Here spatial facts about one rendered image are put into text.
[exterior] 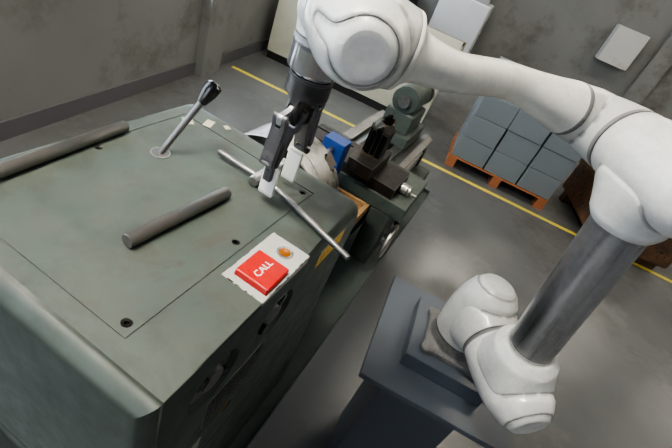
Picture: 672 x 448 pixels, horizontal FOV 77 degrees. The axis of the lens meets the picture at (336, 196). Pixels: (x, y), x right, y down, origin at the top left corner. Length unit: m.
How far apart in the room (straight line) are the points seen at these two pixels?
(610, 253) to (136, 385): 0.75
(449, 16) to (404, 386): 6.95
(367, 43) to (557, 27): 8.23
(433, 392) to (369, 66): 1.05
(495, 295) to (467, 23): 6.79
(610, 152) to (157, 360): 0.74
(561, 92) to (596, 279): 0.34
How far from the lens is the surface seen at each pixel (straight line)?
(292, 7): 5.02
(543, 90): 0.81
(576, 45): 8.72
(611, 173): 0.83
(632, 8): 8.79
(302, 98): 0.68
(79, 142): 0.84
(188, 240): 0.69
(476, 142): 4.29
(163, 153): 0.86
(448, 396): 1.36
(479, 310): 1.20
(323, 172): 1.06
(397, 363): 1.33
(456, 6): 7.76
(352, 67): 0.45
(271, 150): 0.70
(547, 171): 4.41
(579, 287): 0.93
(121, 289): 0.62
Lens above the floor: 1.74
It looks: 34 degrees down
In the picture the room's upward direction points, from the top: 23 degrees clockwise
